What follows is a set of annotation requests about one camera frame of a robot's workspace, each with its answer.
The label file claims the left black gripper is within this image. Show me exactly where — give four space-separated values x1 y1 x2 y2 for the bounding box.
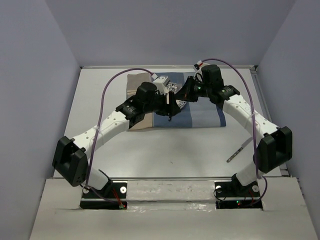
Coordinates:
143 90 181 118

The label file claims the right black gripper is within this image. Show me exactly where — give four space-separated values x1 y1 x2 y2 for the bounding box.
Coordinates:
174 76 212 103

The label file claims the blue floral ceramic plate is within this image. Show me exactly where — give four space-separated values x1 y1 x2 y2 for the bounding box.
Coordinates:
165 81 187 110

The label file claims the blue beige checked cloth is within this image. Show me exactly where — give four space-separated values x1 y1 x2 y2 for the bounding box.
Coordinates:
126 72 227 131

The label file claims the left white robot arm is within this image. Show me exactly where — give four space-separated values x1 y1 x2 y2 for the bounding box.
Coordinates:
52 82 181 198

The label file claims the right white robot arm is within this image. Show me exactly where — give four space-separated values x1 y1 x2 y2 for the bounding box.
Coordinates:
175 62 293 198

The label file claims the silver table knife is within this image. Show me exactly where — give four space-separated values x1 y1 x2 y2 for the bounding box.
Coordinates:
226 137 253 163

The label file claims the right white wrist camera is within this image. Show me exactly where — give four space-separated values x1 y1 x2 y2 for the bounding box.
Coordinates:
193 60 203 82

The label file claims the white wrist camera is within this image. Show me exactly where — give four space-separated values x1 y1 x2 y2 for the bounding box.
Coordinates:
151 73 170 95
193 60 203 82

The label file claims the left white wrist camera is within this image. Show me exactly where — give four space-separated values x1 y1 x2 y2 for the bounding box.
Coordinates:
151 73 170 95

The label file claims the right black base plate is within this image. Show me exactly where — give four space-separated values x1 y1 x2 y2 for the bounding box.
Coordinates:
213 181 263 210

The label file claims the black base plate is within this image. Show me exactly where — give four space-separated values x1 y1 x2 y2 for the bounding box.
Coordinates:
213 181 263 210
79 180 128 210

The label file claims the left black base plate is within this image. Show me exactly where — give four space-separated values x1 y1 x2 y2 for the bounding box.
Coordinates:
79 180 128 210

